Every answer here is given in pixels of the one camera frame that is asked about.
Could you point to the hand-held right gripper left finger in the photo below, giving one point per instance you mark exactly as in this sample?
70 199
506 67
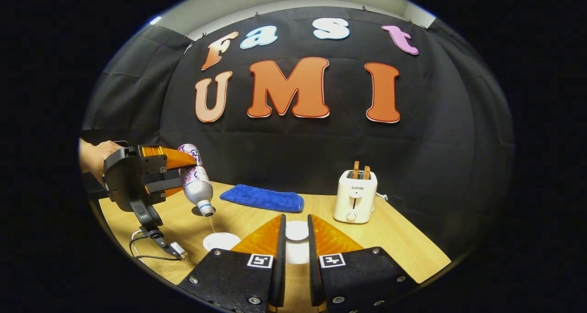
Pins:
280 276

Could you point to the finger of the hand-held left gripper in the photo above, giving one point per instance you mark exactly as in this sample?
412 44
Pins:
174 158
163 187

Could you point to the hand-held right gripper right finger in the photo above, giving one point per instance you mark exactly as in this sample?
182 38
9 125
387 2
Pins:
313 276

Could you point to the silver water bottle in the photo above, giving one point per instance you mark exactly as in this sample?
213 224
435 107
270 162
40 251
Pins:
197 184

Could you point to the white teacup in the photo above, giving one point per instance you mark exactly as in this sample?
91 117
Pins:
220 242

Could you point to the blue towel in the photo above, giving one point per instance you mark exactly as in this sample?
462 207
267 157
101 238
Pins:
261 198

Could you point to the white toaster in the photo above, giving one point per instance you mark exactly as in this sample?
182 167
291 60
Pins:
355 198

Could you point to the toast slice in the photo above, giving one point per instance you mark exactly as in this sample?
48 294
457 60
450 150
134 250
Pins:
356 170
367 172

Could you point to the black backdrop cloth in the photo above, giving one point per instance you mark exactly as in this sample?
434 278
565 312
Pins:
298 152

